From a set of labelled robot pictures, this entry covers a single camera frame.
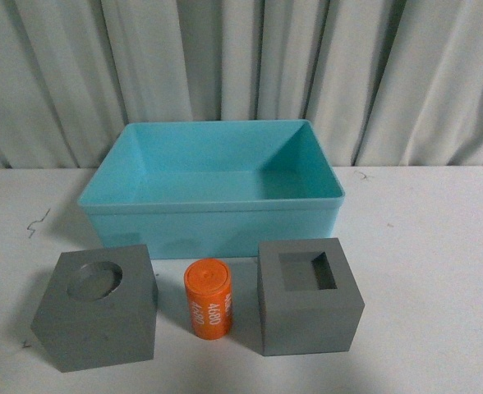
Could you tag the orange cylinder with white text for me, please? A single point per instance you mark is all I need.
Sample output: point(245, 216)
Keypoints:
point(208, 285)

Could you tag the gray cube with square hole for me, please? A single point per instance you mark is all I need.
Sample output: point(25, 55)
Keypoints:
point(309, 301)

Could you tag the gray cube with round hole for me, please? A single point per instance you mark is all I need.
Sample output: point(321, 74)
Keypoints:
point(99, 309)

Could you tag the light blue plastic box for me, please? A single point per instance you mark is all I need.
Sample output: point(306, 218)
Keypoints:
point(198, 189)

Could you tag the white pleated curtain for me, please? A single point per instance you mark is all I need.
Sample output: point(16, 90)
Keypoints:
point(395, 83)

